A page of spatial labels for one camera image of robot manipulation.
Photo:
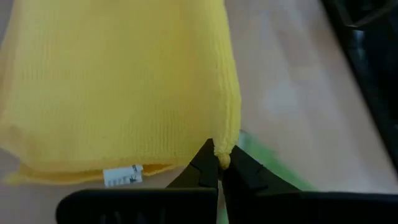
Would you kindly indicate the black aluminium table frame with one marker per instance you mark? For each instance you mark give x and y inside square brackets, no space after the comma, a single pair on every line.
[379,77]

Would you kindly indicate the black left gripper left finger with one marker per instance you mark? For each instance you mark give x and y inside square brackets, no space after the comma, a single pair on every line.
[140,205]

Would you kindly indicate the yellow microfiber towel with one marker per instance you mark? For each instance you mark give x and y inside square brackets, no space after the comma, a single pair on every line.
[109,93]

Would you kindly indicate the green microfiber towel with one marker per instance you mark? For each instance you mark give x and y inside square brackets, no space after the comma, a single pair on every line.
[270,161]

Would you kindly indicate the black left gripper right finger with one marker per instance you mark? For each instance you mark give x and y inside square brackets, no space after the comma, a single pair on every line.
[280,207]

